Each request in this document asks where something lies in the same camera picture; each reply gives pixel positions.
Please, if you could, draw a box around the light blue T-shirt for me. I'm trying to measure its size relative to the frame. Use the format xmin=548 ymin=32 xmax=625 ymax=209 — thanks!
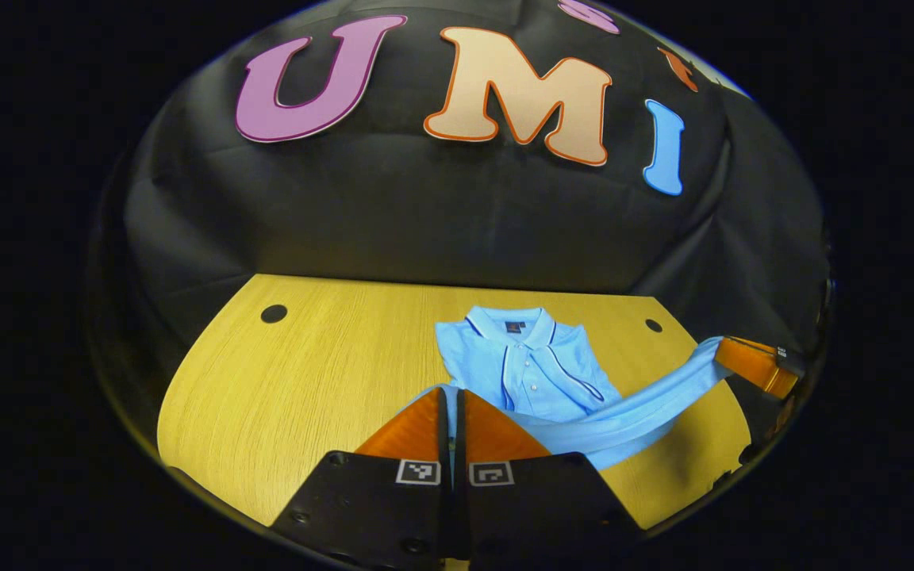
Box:
xmin=394 ymin=305 xmax=732 ymax=473

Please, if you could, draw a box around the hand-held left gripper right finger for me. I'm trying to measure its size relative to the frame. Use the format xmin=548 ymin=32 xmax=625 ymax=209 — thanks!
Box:
xmin=455 ymin=389 xmax=644 ymax=568

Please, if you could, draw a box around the black backdrop cloth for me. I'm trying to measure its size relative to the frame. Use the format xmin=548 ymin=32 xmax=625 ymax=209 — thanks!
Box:
xmin=86 ymin=0 xmax=835 ymax=413

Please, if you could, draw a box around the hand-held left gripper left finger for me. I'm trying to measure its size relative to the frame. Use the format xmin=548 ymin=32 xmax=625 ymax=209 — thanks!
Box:
xmin=271 ymin=386 xmax=451 ymax=571

